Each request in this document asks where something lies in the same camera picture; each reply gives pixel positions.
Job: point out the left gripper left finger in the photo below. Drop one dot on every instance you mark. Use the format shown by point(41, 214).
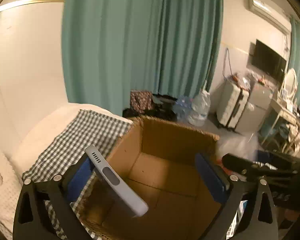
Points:
point(31, 219)

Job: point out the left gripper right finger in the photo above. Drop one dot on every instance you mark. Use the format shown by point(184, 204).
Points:
point(258, 220)

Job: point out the white dressing table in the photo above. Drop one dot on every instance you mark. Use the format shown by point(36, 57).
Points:
point(277, 114)

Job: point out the grey mini fridge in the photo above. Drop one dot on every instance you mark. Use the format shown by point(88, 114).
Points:
point(255, 110)

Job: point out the white oval mirror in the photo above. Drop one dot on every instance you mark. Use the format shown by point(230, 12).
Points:
point(289, 86)

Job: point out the white suitcase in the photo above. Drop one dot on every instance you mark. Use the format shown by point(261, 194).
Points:
point(231, 104)

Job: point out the large water bottle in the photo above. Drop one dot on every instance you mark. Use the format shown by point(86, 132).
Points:
point(199, 108)

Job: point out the checkered cloth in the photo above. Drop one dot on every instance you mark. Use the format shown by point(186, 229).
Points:
point(87, 128)

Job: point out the cardboard box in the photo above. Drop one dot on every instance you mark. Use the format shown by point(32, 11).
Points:
point(156, 159)

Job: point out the small blue water bottle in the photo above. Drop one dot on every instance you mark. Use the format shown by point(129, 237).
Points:
point(182, 108)

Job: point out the air conditioner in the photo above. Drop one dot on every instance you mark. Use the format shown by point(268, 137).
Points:
point(282, 23)

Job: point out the patterned brown bag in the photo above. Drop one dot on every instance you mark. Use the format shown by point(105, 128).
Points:
point(141, 101)

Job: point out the wall television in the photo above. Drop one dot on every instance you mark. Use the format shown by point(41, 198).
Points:
point(267, 60)

